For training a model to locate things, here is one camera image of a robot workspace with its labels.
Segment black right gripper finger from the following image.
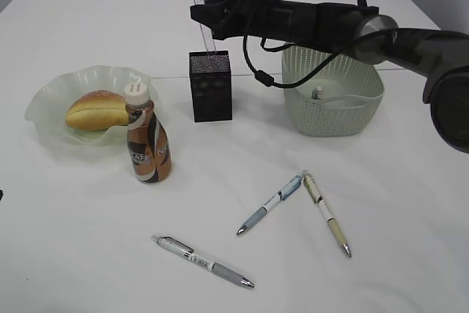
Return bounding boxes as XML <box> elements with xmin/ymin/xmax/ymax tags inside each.
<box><xmin>190</xmin><ymin>0</ymin><xmax>244</xmax><ymax>29</ymax></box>
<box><xmin>212</xmin><ymin>21</ymin><xmax>247</xmax><ymax>40</ymax></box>

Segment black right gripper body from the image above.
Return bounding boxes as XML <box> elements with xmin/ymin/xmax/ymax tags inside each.
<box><xmin>240</xmin><ymin>0</ymin><xmax>293</xmax><ymax>40</ymax></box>

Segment grey-green paper ball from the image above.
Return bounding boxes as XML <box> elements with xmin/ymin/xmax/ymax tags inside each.
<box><xmin>311</xmin><ymin>86</ymin><xmax>324</xmax><ymax>100</ymax></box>

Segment brown coffee drink bottle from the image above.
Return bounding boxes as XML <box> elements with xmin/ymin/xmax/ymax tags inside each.
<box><xmin>124</xmin><ymin>82</ymin><xmax>171</xmax><ymax>183</ymax></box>

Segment golden bread roll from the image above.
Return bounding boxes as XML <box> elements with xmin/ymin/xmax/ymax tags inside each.
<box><xmin>65</xmin><ymin>90</ymin><xmax>129</xmax><ymax>131</ymax></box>

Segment blue grey ballpoint pen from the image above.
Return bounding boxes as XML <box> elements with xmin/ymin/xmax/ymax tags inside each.
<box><xmin>236</xmin><ymin>172</ymin><xmax>304</xmax><ymax>237</ymax></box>

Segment beige white ballpoint pen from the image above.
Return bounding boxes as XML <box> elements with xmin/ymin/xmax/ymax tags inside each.
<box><xmin>303</xmin><ymin>172</ymin><xmax>352</xmax><ymax>258</ymax></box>

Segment grey white ballpoint pen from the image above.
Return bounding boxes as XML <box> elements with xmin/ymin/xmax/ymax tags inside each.
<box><xmin>151</xmin><ymin>235</ymin><xmax>255</xmax><ymax>289</ymax></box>

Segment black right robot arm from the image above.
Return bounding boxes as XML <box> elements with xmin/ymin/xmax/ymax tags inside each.
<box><xmin>207</xmin><ymin>0</ymin><xmax>468</xmax><ymax>152</ymax></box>

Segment black mesh pen holder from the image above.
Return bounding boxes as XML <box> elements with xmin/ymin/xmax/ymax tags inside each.
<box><xmin>189</xmin><ymin>51</ymin><xmax>233</xmax><ymax>122</ymax></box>

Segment grey-green woven plastic basket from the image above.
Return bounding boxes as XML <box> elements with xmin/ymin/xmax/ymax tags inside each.
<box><xmin>283</xmin><ymin>55</ymin><xmax>384</xmax><ymax>137</ymax></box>

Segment pale green wavy plate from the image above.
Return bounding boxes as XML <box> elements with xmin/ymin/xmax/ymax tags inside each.
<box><xmin>25</xmin><ymin>65</ymin><xmax>167</xmax><ymax>147</ymax></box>

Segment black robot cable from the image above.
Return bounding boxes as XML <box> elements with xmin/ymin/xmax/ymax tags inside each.
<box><xmin>242</xmin><ymin>15</ymin><xmax>400</xmax><ymax>89</ymax></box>

